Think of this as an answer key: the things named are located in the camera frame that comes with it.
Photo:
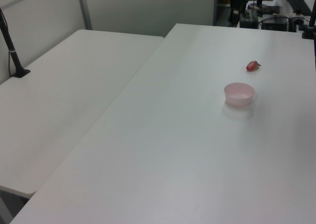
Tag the red strawberry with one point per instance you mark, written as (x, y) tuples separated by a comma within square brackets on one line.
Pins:
[(251, 66)]

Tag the black keyboard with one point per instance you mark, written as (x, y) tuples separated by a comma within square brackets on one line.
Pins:
[(299, 4)]

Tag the pink plastic bowl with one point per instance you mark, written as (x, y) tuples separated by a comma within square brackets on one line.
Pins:
[(239, 95)]

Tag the black clamped pole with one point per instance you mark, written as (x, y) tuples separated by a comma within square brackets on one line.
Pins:
[(310, 24)]

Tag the black electronics box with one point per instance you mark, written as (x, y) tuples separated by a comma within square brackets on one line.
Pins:
[(274, 23)]

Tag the black camera pole with base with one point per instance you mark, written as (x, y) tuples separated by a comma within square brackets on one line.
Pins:
[(12, 53)]

